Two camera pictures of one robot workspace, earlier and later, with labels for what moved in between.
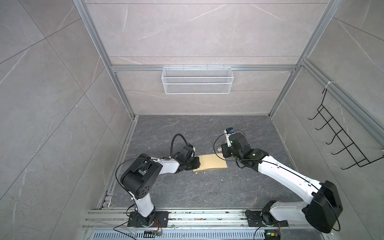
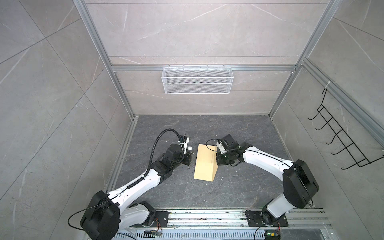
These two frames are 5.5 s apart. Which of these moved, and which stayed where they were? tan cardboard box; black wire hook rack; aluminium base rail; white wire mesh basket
Moved: tan cardboard box
Stayed: black wire hook rack; white wire mesh basket; aluminium base rail
